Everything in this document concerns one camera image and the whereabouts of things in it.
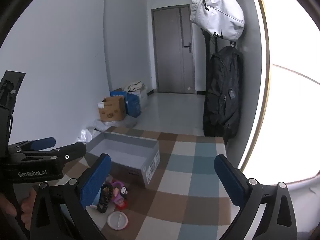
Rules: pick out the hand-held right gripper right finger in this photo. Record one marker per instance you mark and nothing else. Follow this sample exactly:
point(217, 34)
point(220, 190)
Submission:
point(228, 180)

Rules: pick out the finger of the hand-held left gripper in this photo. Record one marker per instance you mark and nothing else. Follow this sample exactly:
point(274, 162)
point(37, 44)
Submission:
point(43, 143)
point(72, 151)

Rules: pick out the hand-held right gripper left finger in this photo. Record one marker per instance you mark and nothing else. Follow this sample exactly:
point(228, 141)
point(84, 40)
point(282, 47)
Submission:
point(95, 180)

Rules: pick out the light blue bangle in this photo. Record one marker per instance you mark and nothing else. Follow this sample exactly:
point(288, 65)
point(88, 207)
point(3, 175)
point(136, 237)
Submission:
point(96, 201)

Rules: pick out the grey cardboard box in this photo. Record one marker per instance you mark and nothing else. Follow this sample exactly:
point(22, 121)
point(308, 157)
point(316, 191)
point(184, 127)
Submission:
point(125, 152)

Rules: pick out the person's left hand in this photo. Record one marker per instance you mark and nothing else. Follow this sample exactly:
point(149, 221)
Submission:
point(27, 205)

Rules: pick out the purple cartoon toy figure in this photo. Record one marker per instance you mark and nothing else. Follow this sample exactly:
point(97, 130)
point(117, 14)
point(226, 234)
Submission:
point(121, 192)

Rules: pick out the crumpled plastic sheet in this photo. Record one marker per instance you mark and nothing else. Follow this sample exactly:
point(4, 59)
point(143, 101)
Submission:
point(100, 126)

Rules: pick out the checkered tablecloth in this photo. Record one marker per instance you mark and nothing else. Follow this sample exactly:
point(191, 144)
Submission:
point(190, 170)

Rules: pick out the brown cardboard box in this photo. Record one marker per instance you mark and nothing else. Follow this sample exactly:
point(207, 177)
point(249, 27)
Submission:
point(112, 110)

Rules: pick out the blue cardboard box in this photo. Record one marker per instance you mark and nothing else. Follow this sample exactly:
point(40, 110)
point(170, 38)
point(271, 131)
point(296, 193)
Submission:
point(132, 105)
point(116, 93)

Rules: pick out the black backpack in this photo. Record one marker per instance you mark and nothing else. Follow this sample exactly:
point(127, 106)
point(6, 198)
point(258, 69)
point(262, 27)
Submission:
point(222, 92)

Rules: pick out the clear plastic bag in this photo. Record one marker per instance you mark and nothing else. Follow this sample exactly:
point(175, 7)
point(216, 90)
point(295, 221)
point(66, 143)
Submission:
point(143, 100)

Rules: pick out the cream cloth bag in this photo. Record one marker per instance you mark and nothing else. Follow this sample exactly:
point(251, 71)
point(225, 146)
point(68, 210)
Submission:
point(136, 86)

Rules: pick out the round gold-rimmed mirror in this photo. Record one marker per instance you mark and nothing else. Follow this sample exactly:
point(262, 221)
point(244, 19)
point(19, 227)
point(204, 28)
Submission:
point(287, 105)

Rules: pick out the grey door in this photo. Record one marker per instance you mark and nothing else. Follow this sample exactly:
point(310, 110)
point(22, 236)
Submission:
point(170, 55)

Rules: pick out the white backpack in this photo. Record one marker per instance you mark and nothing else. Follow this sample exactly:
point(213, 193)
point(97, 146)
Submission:
point(217, 12)

